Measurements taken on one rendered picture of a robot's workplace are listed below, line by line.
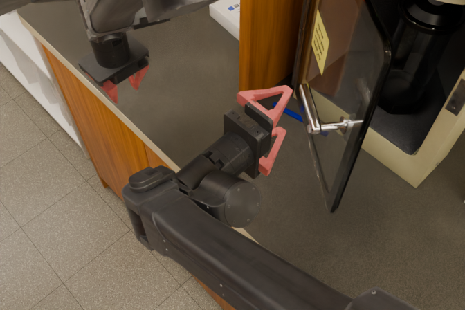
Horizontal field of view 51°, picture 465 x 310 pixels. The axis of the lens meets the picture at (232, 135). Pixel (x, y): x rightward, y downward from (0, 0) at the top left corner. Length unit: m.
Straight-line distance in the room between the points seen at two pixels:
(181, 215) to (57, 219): 1.56
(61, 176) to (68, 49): 1.02
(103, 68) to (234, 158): 0.29
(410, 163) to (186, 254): 0.57
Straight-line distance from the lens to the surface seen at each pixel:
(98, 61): 0.82
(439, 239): 0.98
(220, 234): 0.51
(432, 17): 0.85
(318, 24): 0.82
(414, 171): 0.98
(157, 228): 0.56
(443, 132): 0.88
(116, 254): 1.96
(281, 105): 0.67
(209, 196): 0.59
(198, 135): 1.02
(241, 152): 0.66
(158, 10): 0.34
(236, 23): 1.19
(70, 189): 2.13
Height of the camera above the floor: 1.77
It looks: 54 degrees down
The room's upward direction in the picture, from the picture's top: straight up
